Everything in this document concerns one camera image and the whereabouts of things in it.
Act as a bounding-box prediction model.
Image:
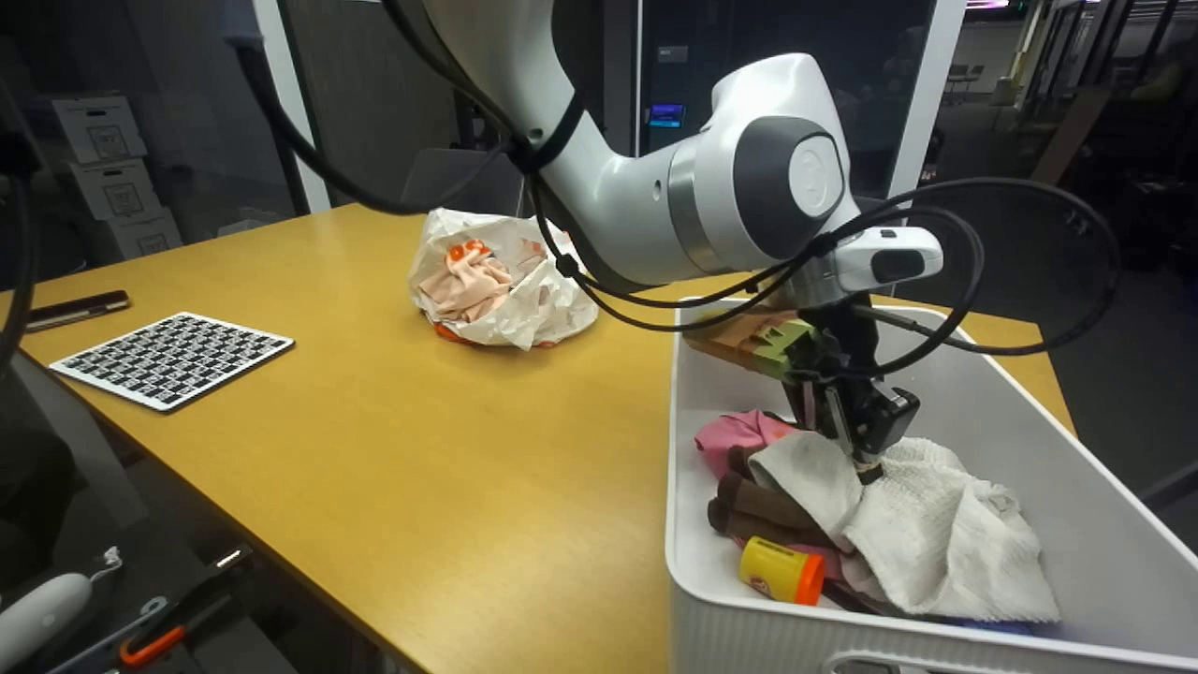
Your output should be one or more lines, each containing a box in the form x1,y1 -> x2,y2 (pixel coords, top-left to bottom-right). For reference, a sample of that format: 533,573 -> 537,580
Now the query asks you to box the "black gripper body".
782,296 -> 894,406

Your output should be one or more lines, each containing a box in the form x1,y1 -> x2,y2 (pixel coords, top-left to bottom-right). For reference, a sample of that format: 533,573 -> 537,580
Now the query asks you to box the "white terry towel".
746,426 -> 1066,626

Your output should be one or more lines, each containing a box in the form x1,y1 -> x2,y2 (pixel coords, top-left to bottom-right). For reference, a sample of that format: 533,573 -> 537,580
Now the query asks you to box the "white orange printed plastic bag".
407,208 -> 602,356

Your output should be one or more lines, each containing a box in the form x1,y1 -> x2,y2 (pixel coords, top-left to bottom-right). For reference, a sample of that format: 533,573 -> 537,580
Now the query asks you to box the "white plastic basket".
664,296 -> 1198,674

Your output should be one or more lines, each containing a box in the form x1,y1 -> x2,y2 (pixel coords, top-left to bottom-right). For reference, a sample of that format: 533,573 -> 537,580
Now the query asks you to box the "brown cloth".
706,466 -> 833,548

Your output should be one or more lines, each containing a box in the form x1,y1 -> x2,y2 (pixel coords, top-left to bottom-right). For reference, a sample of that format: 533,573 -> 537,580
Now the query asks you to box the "yellow tub with orange lid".
734,535 -> 833,610

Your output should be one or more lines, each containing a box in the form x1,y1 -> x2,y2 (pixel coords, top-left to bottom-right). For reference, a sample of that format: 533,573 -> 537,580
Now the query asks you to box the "small blue lit display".
643,102 -> 688,138

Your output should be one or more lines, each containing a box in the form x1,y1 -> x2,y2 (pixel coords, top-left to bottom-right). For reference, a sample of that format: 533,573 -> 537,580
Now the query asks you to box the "black white checkerboard card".
51,309 -> 299,415

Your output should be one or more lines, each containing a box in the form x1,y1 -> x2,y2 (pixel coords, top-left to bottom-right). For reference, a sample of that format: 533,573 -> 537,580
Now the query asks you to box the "orange black bar clamp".
115,548 -> 251,674

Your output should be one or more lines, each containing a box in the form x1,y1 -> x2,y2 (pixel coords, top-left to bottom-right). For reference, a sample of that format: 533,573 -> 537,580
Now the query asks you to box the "white cardboard box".
99,203 -> 187,263
69,153 -> 168,225
51,95 -> 152,166

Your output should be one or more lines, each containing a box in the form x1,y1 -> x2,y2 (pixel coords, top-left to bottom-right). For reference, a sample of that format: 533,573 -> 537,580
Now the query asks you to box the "grey metal tool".
51,597 -> 173,674

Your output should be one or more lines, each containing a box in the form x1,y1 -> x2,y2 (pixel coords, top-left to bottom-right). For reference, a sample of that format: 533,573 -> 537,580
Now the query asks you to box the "black marker pen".
19,288 -> 137,337

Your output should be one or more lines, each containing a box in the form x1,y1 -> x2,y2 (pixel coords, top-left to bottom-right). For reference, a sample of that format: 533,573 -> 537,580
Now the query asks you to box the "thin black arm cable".
521,97 -> 1130,380

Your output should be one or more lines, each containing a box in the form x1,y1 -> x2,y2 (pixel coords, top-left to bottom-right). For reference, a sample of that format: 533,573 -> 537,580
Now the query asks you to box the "white window frame post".
249,0 -> 336,218
882,0 -> 973,203

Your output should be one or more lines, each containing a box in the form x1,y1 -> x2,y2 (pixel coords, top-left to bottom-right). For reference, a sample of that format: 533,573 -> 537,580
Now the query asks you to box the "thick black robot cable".
231,0 -> 422,218

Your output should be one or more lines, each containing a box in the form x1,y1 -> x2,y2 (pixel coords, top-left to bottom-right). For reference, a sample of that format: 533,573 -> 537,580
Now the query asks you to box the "grey cylindrical handle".
0,545 -> 129,674

